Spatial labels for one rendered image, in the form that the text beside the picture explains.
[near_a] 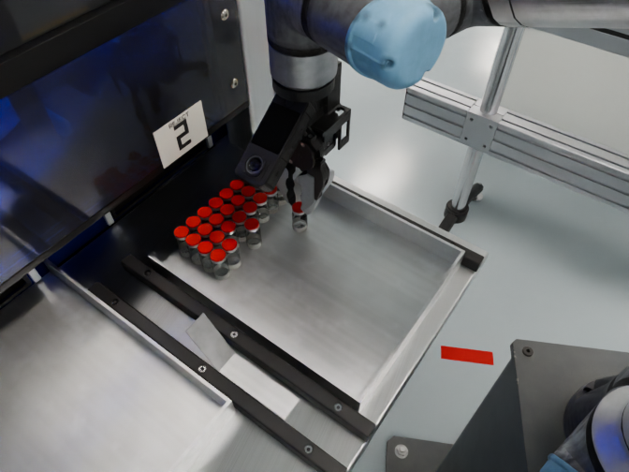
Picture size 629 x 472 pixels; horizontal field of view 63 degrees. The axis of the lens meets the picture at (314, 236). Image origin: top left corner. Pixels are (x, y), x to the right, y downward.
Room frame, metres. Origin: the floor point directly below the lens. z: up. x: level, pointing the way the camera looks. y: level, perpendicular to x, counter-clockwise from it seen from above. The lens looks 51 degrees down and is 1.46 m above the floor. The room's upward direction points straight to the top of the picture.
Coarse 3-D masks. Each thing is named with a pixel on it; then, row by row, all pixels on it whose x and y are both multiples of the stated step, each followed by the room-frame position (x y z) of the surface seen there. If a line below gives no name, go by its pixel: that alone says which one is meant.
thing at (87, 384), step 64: (0, 320) 0.33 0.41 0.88; (64, 320) 0.33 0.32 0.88; (0, 384) 0.25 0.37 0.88; (64, 384) 0.25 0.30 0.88; (128, 384) 0.25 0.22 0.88; (192, 384) 0.25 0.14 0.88; (0, 448) 0.17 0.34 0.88; (64, 448) 0.17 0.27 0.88; (128, 448) 0.17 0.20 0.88; (192, 448) 0.16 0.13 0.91
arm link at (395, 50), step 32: (320, 0) 0.43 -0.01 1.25; (352, 0) 0.41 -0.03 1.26; (384, 0) 0.40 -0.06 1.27; (416, 0) 0.40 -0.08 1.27; (448, 0) 0.44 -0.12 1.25; (320, 32) 0.42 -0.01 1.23; (352, 32) 0.39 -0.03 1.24; (384, 32) 0.38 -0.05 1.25; (416, 32) 0.38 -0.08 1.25; (448, 32) 0.44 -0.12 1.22; (352, 64) 0.39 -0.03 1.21; (384, 64) 0.37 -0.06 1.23; (416, 64) 0.38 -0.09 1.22
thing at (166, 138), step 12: (192, 108) 0.56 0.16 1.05; (180, 120) 0.54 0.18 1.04; (192, 120) 0.55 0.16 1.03; (204, 120) 0.57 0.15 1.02; (156, 132) 0.51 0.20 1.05; (168, 132) 0.52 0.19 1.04; (180, 132) 0.53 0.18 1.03; (192, 132) 0.55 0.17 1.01; (204, 132) 0.57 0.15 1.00; (156, 144) 0.50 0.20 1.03; (168, 144) 0.52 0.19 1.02; (192, 144) 0.55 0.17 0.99; (168, 156) 0.51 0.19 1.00
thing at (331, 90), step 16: (272, 80) 0.49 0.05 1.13; (336, 80) 0.53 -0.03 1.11; (288, 96) 0.47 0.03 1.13; (304, 96) 0.47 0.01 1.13; (320, 96) 0.47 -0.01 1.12; (336, 96) 0.53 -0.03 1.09; (320, 112) 0.51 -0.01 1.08; (320, 128) 0.48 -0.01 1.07; (336, 128) 0.50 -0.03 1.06; (304, 144) 0.47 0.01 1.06; (320, 144) 0.47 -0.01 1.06; (304, 160) 0.47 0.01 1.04
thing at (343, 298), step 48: (336, 192) 0.54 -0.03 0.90; (288, 240) 0.47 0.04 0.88; (336, 240) 0.47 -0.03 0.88; (384, 240) 0.47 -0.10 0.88; (432, 240) 0.44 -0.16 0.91; (192, 288) 0.36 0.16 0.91; (240, 288) 0.38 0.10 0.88; (288, 288) 0.38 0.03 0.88; (336, 288) 0.38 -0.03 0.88; (384, 288) 0.38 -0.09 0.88; (432, 288) 0.38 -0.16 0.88; (288, 336) 0.31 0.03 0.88; (336, 336) 0.31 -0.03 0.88; (384, 336) 0.31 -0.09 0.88; (336, 384) 0.23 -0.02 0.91
